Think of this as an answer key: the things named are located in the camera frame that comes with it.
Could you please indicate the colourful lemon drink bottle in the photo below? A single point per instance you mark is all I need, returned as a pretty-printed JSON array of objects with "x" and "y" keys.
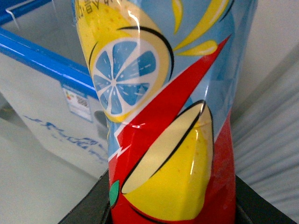
[{"x": 165, "y": 73}]

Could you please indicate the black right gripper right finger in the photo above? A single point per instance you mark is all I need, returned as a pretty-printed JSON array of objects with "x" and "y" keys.
[{"x": 253, "y": 209}]

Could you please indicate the grey curtain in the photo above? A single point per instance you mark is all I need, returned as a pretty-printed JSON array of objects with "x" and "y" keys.
[{"x": 266, "y": 138}]

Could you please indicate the white wire freezer basket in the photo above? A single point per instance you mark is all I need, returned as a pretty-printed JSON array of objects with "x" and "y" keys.
[{"x": 25, "y": 7}]

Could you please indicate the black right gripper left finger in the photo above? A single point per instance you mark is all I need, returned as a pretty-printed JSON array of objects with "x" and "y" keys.
[{"x": 94, "y": 208}]

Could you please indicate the white blue chest freezer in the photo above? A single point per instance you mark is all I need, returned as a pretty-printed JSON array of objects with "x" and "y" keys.
[{"x": 34, "y": 62}]

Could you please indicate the blue energy label sticker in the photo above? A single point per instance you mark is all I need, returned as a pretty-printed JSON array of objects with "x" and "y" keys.
[{"x": 77, "y": 102}]

